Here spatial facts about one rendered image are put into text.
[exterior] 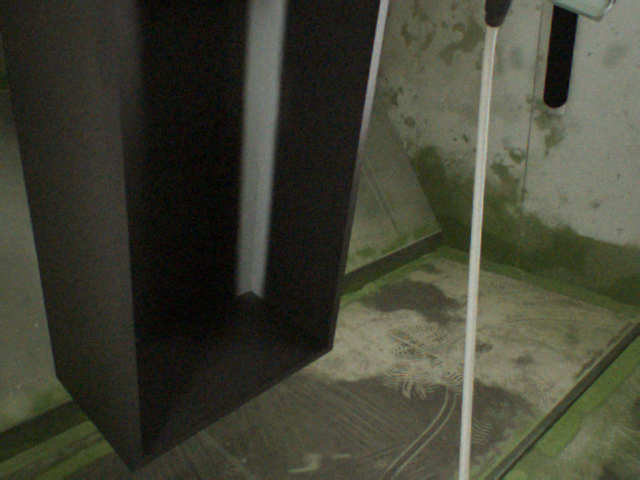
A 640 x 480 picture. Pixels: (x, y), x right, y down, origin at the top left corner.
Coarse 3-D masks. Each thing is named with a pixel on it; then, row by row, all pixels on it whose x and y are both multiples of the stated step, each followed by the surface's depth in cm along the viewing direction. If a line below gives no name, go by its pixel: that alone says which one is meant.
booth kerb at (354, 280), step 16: (416, 240) 301; (432, 240) 311; (384, 256) 284; (400, 256) 294; (416, 256) 304; (352, 272) 269; (368, 272) 278; (384, 272) 287; (352, 288) 272; (64, 400) 183; (32, 416) 177; (48, 416) 180; (64, 416) 184; (80, 416) 188; (0, 432) 171; (16, 432) 174; (32, 432) 178; (48, 432) 182; (0, 448) 172; (16, 448) 175
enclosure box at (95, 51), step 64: (0, 0) 91; (64, 0) 75; (128, 0) 108; (192, 0) 118; (256, 0) 129; (320, 0) 121; (384, 0) 108; (64, 64) 81; (128, 64) 113; (192, 64) 124; (256, 64) 137; (320, 64) 126; (64, 128) 87; (128, 128) 120; (192, 128) 131; (256, 128) 146; (320, 128) 132; (64, 192) 95; (128, 192) 126; (192, 192) 140; (256, 192) 156; (320, 192) 138; (64, 256) 105; (128, 256) 90; (192, 256) 149; (256, 256) 166; (320, 256) 145; (64, 320) 116; (128, 320) 96; (192, 320) 157; (256, 320) 161; (320, 320) 153; (64, 384) 130; (128, 384) 102; (192, 384) 136; (256, 384) 139; (128, 448) 111
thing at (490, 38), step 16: (496, 32) 86; (480, 96) 92; (480, 112) 93; (480, 128) 93; (480, 144) 94; (480, 160) 94; (480, 176) 95; (480, 192) 95; (480, 208) 96; (480, 224) 96; (464, 368) 97; (464, 384) 97; (464, 400) 97; (464, 416) 96; (464, 432) 96; (464, 448) 96; (464, 464) 96
